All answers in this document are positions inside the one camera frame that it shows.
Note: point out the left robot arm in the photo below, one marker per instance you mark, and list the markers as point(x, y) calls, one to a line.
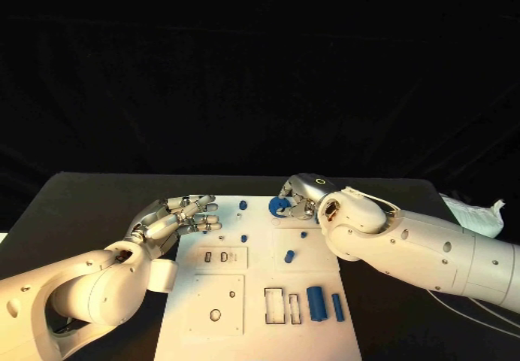
point(101, 284)

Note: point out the thick long blue cylinder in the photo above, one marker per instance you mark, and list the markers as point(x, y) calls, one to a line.
point(317, 304)

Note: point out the blue gear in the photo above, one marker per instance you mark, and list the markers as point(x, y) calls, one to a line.
point(277, 204)

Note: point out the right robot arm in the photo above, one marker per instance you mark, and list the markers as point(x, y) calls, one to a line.
point(422, 253)

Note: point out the thin long blue cylinder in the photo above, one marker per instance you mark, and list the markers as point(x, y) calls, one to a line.
point(337, 308)

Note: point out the white task board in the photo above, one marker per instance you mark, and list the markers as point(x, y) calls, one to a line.
point(259, 344)

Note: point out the short blue cylinder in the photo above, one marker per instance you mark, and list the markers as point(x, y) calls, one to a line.
point(288, 256)

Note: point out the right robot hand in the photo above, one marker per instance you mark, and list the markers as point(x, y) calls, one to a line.
point(313, 184)

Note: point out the crumpled white bag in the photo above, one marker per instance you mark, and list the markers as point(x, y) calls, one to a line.
point(475, 217)

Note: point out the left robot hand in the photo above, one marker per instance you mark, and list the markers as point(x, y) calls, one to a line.
point(164, 222)

